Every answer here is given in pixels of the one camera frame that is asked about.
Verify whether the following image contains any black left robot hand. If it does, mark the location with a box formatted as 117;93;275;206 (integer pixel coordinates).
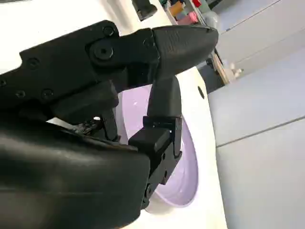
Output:
132;0;158;21

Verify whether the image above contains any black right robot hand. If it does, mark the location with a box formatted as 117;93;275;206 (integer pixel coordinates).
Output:
0;20;220;229

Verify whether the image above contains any lilac plate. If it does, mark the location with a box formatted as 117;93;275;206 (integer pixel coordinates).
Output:
114;85;200;208

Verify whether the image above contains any wooden desk board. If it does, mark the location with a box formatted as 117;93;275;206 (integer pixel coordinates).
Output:
211;47;244;84

